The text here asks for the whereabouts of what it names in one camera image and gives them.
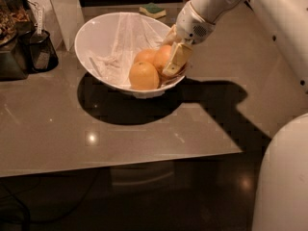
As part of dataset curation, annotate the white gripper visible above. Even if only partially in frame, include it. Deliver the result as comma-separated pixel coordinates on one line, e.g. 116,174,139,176
162,0,216,77

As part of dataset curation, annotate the orange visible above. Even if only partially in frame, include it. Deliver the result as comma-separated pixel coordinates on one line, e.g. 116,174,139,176
134,48,156,64
129,62,160,90
153,45,171,73

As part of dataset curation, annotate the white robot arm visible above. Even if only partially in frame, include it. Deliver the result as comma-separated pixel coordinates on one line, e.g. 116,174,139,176
163,0,308,231

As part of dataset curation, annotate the white tilted bowl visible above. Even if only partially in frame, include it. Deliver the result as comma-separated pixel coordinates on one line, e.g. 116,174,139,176
74,12,191,100

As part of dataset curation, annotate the green yellow sponge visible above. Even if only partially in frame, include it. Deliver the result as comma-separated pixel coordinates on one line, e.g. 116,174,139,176
139,3,167,19

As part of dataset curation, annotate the white paper liner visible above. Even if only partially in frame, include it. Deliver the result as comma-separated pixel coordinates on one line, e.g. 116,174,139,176
89,13,191,100

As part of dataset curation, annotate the white board panel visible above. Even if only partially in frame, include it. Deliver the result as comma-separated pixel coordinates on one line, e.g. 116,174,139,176
29,0,85,51

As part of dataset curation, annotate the black mesh cup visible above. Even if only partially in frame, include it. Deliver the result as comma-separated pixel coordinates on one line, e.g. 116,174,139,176
30,30,59,72

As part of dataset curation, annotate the white tag stick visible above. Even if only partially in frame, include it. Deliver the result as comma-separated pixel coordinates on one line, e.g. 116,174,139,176
35,4,44,35

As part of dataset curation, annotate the tray of nuts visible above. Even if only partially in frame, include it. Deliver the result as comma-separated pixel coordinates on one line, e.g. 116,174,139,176
0,0,30,45

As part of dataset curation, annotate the black floor cable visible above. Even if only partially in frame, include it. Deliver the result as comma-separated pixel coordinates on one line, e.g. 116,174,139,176
0,170,100,231

